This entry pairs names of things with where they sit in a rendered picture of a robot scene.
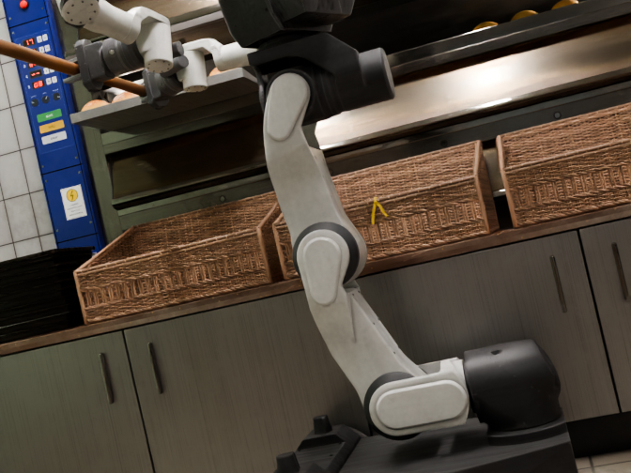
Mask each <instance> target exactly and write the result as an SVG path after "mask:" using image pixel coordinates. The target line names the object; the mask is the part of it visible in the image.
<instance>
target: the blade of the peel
mask: <svg viewBox="0 0 631 473"><path fill-rule="evenodd" d="M207 80H208V89H206V90H204V91H201V92H194V93H191V92H186V91H184V90H183V91H181V92H179V93H177V94H175V95H174V96H173V97H172V98H170V99H169V102H168V103H167V105H166V106H165V107H163V108H161V109H160V110H154V108H153V107H152V106H150V105H149V103H148V102H144V103H142V102H141V99H140V98H139V96H137V97H133V98H129V99H123V100H121V101H117V102H113V103H110V104H106V105H102V106H100V107H96V108H93V109H89V110H85V111H82V112H79V113H76V114H70V115H69V116H70V120H71V124H75V125H81V126H86V127H91V128H96V129H102V130H111V131H113V130H119V129H123V128H126V127H129V126H133V125H136V124H140V123H144V122H147V121H150V120H153V119H157V118H161V117H164V116H168V115H171V114H177V113H180V112H184V111H188V110H190V109H194V108H197V107H201V106H205V105H208V104H211V103H215V102H218V101H222V100H225V99H232V98H234V97H238V96H242V95H245V94H249V93H252V92H255V91H259V86H258V82H257V79H256V78H255V77H254V76H253V75H252V74H250V73H249V72H248V71H246V70H245V69H243V68H238V69H232V70H228V71H226V72H222V73H218V74H215V75H211V76H208V77H207Z"/></svg>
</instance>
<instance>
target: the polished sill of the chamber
mask: <svg viewBox="0 0 631 473"><path fill-rule="evenodd" d="M629 2H631V0H585V1H582V2H578V3H574V4H572V5H568V6H564V7H561V8H555V9H551V10H548V11H545V12H541V13H538V14H534V15H531V16H528V17H524V18H520V19H517V20H513V21H510V22H507V23H501V24H497V25H493V26H490V27H487V28H484V29H480V30H476V31H473V32H469V33H466V34H463V35H459V36H456V37H452V38H446V39H443V40H440V41H436V42H432V43H429V44H425V45H422V46H419V47H415V48H412V49H408V50H404V51H402V52H398V53H392V54H388V55H386V57H387V60H388V63H389V66H390V68H392V67H395V66H399V65H403V64H406V63H409V62H412V61H416V60H420V59H423V58H426V57H430V56H433V55H437V54H441V53H447V52H450V51H453V50H457V49H461V48H464V47H468V46H471V45H474V44H478V43H482V42H485V41H489V40H492V39H495V38H502V37H505V36H509V35H512V34H515V33H519V32H523V31H526V30H530V29H533V28H536V27H540V26H544V25H547V24H551V23H556V22H560V21H564V20H567V19H571V18H575V17H577V16H581V15H585V14H588V13H592V12H595V11H598V10H602V9H606V8H612V7H616V6H619V5H622V4H626V3H629ZM258 103H260V99H259V91H255V92H252V93H249V94H245V95H242V96H238V97H234V98H232V99H225V100H222V101H218V102H215V103H211V104H208V105H205V106H201V107H197V108H194V109H190V110H188V111H184V112H180V113H177V114H171V115H168V116H164V117H161V118H157V119H153V120H150V121H147V122H144V123H140V124H136V125H133V126H129V127H126V128H123V129H119V130H113V131H109V132H106V133H103V134H101V135H100V136H101V139H102V143H103V145H109V144H113V143H116V142H120V141H124V140H127V139H130V138H134V137H137V136H141V135H145V134H148V133H151V132H155V131H158V130H165V129H168V128H172V127H175V126H178V125H182V124H186V123H189V122H193V121H196V120H199V119H203V118H207V117H210V116H214V115H217V114H223V113H227V112H230V111H234V110H237V109H240V108H244V107H248V106H251V105H255V104H258Z"/></svg>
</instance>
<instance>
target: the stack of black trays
mask: <svg viewBox="0 0 631 473"><path fill-rule="evenodd" d="M95 249H96V248H95V246H88V247H75V248H62V249H52V250H48V251H45V252H37V253H33V254H29V255H26V256H22V257H18V258H14V259H10V260H6V261H2V262H0V343H8V342H12V341H17V340H20V339H25V338H29V337H34V336H38V335H41V334H46V333H50V332H55V331H58V330H63V329H67V328H74V327H78V326H80V325H84V324H85V322H84V318H83V314H82V310H81V305H80V300H79V297H78V292H77V288H76V283H75V280H74V275H73V272H74V270H76V269H78V268H79V267H80V266H81V265H83V264H84V263H85V262H87V261H88V260H89V259H91V258H92V255H93V254H95V253H92V251H93V250H95ZM28 259H29V260H28ZM24 260H25V261H24ZM77 310H78V311H77ZM52 315H53V316H52ZM48 316H49V317H48ZM44 317H45V318H44ZM40 318H41V319H40ZM36 319H37V320H36ZM32 320H33V321H32ZM27 321H29V322H27ZM19 323H21V324H19ZM15 324H17V325H15ZM7 326H8V327H7ZM3 327H4V328H3ZM1 335H2V336H1Z"/></svg>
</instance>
